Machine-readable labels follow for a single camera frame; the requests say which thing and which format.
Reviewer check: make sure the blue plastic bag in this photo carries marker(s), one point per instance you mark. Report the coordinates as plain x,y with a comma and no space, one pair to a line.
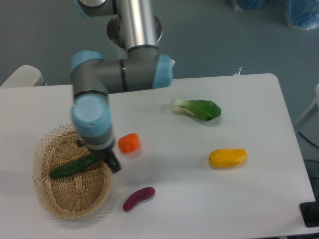
302,14
244,5

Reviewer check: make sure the black device at edge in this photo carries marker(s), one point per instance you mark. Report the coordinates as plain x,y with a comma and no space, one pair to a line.
310,214

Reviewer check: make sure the white chair back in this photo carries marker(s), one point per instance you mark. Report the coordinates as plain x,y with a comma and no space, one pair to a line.
25,76

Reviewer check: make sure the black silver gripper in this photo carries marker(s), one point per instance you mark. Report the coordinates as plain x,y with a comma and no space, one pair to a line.
102,146

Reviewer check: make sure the purple sweet potato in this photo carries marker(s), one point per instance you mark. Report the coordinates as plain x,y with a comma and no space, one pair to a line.
137,197

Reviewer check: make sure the blue plastic bag right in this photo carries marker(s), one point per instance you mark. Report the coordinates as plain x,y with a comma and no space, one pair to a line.
302,14

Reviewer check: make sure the orange toy pepper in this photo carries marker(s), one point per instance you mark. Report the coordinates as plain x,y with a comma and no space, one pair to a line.
129,143

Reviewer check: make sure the yellow toy mango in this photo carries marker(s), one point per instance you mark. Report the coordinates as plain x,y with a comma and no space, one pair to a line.
227,158

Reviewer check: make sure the dark green cucumber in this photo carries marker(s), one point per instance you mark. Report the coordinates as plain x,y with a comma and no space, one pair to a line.
74,167

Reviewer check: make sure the green bok choy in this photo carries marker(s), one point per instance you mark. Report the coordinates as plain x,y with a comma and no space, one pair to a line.
201,109

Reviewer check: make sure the white furniture frame right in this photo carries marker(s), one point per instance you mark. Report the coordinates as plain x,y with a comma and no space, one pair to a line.
309,112

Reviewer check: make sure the blue plastic bag left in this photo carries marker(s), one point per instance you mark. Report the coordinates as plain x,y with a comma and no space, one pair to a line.
244,5

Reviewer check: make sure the woven wicker basket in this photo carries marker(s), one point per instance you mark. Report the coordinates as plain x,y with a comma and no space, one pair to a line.
73,196

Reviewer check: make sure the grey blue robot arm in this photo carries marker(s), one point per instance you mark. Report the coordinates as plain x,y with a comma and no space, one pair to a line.
94,78

